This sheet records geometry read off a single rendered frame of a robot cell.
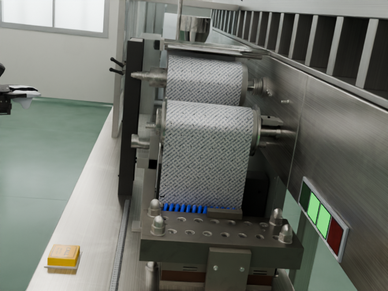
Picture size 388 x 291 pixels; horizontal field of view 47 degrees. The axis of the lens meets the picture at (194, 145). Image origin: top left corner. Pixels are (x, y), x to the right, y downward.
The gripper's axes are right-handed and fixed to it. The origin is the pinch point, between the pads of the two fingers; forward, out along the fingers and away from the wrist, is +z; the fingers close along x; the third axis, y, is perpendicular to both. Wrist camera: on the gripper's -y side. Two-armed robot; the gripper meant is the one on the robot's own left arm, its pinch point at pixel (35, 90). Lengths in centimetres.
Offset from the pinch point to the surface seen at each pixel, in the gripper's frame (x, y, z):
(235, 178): 67, 2, 37
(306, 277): 76, 40, 72
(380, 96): 107, -37, 26
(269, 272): 89, 16, 35
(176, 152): 58, -3, 22
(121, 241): 54, 26, 11
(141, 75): 24.6, -13.8, 26.3
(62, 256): 59, 23, -8
